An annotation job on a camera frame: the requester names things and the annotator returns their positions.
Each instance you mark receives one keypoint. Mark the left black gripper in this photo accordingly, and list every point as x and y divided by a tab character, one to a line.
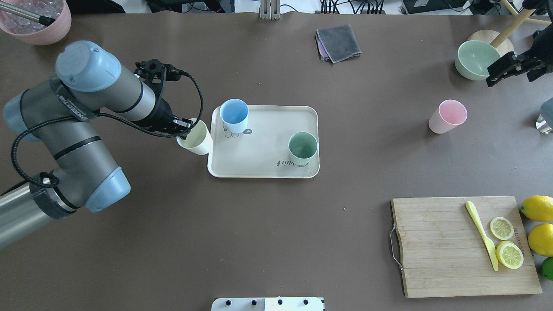
163	113

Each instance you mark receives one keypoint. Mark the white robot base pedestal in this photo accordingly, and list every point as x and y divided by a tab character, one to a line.
269	304

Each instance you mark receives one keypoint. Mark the metal muddler tool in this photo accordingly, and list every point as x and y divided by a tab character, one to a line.
16	10

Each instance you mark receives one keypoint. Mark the green lime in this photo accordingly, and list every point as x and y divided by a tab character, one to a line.
546	268

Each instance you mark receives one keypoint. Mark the yellow lemon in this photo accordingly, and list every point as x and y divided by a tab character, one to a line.
538	208
540	239

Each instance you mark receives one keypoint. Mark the cream rectangular tray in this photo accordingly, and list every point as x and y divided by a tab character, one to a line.
261	151

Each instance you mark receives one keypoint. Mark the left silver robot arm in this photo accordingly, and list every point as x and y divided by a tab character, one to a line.
88	82

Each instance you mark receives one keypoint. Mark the pink plastic cup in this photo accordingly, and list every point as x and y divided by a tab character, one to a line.
449	114

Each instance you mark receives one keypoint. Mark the grey folded cloth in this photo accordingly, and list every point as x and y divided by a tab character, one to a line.
337	43

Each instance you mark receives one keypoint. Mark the blue plastic cup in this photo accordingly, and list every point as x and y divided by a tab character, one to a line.
234	113

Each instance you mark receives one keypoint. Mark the wooden mug tree stand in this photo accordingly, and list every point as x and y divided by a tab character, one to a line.
500	41

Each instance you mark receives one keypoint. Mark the pink bowl with ice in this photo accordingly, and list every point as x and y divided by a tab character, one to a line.
34	33

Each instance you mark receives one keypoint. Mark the lemon slice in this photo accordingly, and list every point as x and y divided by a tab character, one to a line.
508	254
501	228

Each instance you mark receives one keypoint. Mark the cream plastic cup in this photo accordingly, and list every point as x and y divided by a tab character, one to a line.
198	141

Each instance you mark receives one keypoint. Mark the green plastic cup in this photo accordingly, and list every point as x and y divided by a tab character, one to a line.
302	146

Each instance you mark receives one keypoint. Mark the yellow plastic knife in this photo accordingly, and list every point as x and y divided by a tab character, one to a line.
488	243

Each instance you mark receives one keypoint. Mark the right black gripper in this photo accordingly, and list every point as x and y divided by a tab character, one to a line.
530	61

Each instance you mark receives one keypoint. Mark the wooden cutting board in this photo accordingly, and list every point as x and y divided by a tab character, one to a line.
441	252

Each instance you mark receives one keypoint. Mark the green bowl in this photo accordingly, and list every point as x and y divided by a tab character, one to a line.
473	59

